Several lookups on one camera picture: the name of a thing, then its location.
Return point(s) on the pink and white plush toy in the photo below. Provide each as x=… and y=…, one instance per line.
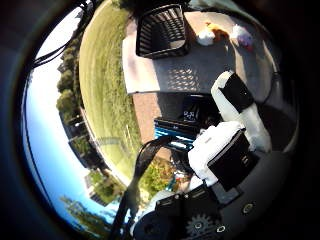
x=241, y=36

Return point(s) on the white and orange plush toy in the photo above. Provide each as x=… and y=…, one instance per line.
x=206, y=37

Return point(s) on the black mesh basket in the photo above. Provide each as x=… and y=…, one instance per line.
x=160, y=33

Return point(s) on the dark building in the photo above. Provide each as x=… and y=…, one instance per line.
x=80, y=140

